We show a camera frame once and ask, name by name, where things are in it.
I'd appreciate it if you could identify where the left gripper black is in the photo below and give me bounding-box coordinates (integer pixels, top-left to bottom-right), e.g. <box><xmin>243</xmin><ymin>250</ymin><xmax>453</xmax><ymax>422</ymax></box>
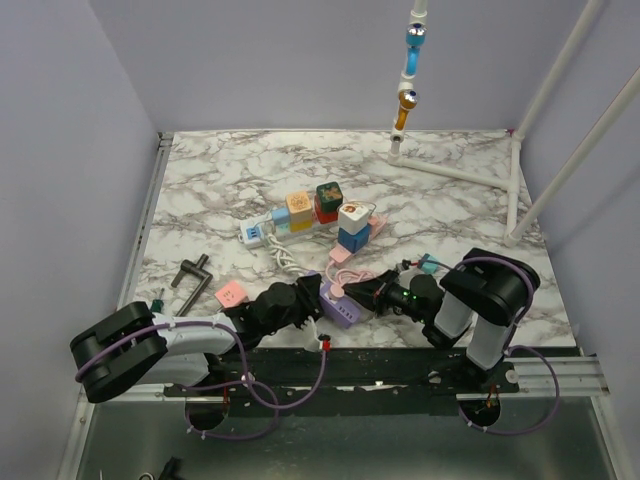
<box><xmin>262</xmin><ymin>276</ymin><xmax>325</xmax><ymax>338</ymax></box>

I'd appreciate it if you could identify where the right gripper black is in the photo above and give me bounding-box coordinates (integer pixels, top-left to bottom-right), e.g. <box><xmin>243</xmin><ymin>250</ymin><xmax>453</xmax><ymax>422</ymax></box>
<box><xmin>344</xmin><ymin>267</ymin><xmax>429</xmax><ymax>323</ymax></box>

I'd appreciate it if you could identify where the pink round plug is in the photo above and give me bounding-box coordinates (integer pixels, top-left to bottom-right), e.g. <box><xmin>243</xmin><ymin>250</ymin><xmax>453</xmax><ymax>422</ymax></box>
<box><xmin>329</xmin><ymin>283</ymin><xmax>344</xmax><ymax>298</ymax></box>

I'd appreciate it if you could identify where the pink power cable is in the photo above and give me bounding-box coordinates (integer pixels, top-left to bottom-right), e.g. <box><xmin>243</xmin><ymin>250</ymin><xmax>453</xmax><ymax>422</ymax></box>
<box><xmin>324</xmin><ymin>257</ymin><xmax>381</xmax><ymax>296</ymax></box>

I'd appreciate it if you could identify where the purple USB power strip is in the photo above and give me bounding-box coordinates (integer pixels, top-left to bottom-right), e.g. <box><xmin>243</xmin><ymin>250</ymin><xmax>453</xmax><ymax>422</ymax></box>
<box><xmin>306</xmin><ymin>271</ymin><xmax>362</xmax><ymax>329</ymax></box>

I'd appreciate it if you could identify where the pink power strip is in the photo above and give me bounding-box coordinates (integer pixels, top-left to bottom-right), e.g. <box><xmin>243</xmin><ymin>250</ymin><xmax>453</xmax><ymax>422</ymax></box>
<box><xmin>329</xmin><ymin>215</ymin><xmax>388</xmax><ymax>265</ymax></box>

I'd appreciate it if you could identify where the teal plug adapter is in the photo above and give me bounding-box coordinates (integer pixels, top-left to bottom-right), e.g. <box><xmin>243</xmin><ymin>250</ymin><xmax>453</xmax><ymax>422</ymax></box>
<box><xmin>417</xmin><ymin>254</ymin><xmax>440</xmax><ymax>275</ymax></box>

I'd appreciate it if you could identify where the white power strip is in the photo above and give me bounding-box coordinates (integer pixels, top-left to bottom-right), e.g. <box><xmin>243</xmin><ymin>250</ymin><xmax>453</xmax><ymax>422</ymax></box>
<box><xmin>238</xmin><ymin>207</ymin><xmax>337</xmax><ymax>249</ymax></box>

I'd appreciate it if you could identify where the pink cube socket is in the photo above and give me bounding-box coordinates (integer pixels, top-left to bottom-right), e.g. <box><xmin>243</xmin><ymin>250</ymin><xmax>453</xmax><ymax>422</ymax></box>
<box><xmin>215</xmin><ymin>281</ymin><xmax>248</xmax><ymax>308</ymax></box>

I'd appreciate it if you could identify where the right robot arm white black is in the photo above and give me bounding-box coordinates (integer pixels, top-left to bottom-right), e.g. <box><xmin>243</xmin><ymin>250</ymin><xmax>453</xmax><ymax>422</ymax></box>
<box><xmin>343</xmin><ymin>248</ymin><xmax>541</xmax><ymax>392</ymax></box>

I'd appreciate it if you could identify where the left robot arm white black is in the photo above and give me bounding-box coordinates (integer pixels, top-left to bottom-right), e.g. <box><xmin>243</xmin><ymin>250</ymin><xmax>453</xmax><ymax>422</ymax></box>
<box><xmin>70</xmin><ymin>272</ymin><xmax>324</xmax><ymax>404</ymax></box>

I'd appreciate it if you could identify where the blue cube socket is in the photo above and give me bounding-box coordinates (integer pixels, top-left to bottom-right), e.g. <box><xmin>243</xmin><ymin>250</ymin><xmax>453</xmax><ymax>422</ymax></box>
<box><xmin>338</xmin><ymin>223</ymin><xmax>372</xmax><ymax>254</ymax></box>

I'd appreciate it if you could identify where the yellow cube socket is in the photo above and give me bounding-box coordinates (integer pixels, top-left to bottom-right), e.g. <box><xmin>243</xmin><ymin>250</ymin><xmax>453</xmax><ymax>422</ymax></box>
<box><xmin>289</xmin><ymin>220</ymin><xmax>313</xmax><ymax>233</ymax></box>

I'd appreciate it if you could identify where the red cube socket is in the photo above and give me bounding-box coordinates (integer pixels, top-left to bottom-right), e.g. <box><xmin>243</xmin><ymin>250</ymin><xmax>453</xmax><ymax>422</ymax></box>
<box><xmin>315</xmin><ymin>205</ymin><xmax>338</xmax><ymax>224</ymax></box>

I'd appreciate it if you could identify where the light blue plug adapter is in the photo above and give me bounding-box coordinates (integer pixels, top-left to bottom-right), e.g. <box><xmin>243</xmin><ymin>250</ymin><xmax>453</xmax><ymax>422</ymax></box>
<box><xmin>271</xmin><ymin>207</ymin><xmax>290</xmax><ymax>232</ymax></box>

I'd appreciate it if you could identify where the white tiger cube socket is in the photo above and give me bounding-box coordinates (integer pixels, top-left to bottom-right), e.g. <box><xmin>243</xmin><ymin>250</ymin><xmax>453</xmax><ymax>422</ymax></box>
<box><xmin>337</xmin><ymin>201</ymin><xmax>375</xmax><ymax>235</ymax></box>

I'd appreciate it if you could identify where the beige cube socket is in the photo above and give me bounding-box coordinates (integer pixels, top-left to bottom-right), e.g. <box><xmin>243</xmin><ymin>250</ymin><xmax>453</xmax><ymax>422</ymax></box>
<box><xmin>285</xmin><ymin>191</ymin><xmax>312</xmax><ymax>224</ymax></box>

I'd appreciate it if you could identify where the dark green cube socket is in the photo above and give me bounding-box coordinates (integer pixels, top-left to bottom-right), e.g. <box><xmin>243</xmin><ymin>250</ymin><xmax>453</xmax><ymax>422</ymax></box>
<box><xmin>315</xmin><ymin>181</ymin><xmax>343</xmax><ymax>213</ymax></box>

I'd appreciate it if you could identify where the blue orange pipe stand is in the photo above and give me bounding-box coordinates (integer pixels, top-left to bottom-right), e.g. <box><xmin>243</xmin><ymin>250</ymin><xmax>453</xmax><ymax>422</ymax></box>
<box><xmin>390</xmin><ymin>0</ymin><xmax>428</xmax><ymax>157</ymax></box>

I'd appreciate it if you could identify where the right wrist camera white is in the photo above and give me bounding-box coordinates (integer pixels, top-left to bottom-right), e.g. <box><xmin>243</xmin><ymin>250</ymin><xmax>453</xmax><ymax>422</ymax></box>
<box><xmin>396</xmin><ymin>259</ymin><xmax>422</xmax><ymax>273</ymax></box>

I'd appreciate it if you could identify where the white coiled power cable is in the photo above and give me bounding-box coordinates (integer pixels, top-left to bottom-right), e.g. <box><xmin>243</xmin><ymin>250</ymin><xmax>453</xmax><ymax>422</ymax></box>
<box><xmin>264</xmin><ymin>232</ymin><xmax>304</xmax><ymax>276</ymax></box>

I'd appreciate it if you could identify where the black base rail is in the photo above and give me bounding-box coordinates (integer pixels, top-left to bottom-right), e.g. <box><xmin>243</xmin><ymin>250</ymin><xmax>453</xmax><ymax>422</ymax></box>
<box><xmin>164</xmin><ymin>344</ymin><xmax>521</xmax><ymax>431</ymax></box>

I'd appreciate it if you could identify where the grey metal crank handle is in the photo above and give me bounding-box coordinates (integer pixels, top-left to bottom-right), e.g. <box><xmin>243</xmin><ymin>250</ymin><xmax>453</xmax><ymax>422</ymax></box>
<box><xmin>171</xmin><ymin>253</ymin><xmax>213</xmax><ymax>317</ymax></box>

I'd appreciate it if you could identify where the green handled screwdriver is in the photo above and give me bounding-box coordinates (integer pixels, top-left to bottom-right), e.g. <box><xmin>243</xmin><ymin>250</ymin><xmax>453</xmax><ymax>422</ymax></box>
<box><xmin>150</xmin><ymin>288</ymin><xmax>165</xmax><ymax>313</ymax></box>

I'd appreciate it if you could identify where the white PVC pipe frame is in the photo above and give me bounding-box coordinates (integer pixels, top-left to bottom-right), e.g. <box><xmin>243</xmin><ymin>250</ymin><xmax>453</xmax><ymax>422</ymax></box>
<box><xmin>401</xmin><ymin>1</ymin><xmax>639</xmax><ymax>246</ymax></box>

